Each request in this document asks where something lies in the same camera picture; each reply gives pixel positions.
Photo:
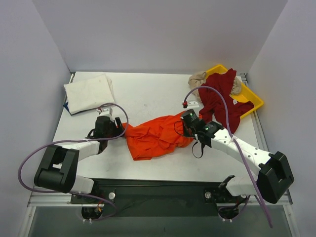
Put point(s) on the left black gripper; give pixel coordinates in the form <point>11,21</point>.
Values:
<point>117,124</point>

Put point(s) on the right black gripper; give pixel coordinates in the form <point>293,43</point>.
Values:
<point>185,129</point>

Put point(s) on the orange t shirt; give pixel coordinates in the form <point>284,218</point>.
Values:
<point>155,138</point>

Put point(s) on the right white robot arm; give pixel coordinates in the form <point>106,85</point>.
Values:
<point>270,174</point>

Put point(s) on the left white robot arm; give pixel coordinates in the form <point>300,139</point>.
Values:
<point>58,168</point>

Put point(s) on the dark red t shirt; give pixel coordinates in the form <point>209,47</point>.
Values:
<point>215,102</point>

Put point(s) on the beige t shirt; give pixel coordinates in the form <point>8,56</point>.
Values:
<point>197,80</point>

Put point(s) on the folded white t shirt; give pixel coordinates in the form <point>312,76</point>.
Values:
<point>89,94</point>

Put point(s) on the folded blue t shirt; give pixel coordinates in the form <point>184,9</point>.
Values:
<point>66,106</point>

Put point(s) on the yellow plastic bin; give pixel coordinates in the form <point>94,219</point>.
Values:
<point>246,93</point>

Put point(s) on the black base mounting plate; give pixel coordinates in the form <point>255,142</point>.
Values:
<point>148,198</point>

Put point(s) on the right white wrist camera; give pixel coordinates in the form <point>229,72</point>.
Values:
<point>190,105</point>

